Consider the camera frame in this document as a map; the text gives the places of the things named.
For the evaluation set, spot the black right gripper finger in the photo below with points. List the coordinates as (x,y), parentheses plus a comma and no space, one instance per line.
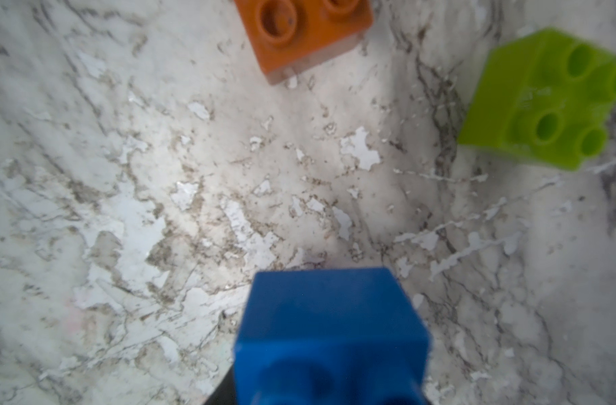
(225,393)

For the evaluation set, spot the dark blue lego brick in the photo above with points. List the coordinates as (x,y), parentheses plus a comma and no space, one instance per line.
(347,336)

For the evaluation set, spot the green lego brick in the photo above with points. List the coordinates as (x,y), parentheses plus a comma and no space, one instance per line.
(543,98)

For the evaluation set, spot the orange lego brick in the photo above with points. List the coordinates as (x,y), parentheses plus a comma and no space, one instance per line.
(291,36)

